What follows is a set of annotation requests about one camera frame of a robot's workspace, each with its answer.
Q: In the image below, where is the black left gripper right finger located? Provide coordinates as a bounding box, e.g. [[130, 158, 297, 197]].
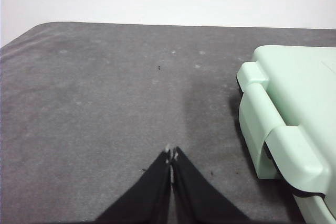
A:
[[171, 146, 253, 224]]

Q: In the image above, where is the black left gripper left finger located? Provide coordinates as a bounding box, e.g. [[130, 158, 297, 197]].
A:
[[94, 147, 172, 224]]

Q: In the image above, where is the mint green hinged griddle lid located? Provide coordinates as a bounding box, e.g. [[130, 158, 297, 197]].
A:
[[236, 45, 336, 199]]

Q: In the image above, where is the mint green breakfast machine base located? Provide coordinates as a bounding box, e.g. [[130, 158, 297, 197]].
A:
[[237, 82, 336, 224]]

